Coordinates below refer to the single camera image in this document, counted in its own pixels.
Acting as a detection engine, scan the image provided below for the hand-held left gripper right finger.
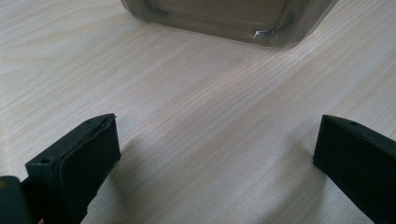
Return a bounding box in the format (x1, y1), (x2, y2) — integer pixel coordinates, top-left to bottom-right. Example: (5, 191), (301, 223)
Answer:
(312, 114), (396, 224)

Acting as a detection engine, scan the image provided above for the grey translucent plastic container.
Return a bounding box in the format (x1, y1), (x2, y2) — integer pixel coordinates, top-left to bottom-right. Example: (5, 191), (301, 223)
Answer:
(120, 0), (340, 49)

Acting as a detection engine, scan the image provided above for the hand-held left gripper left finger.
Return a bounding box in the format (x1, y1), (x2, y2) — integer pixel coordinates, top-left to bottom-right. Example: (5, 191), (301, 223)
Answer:
(20, 113), (122, 224)

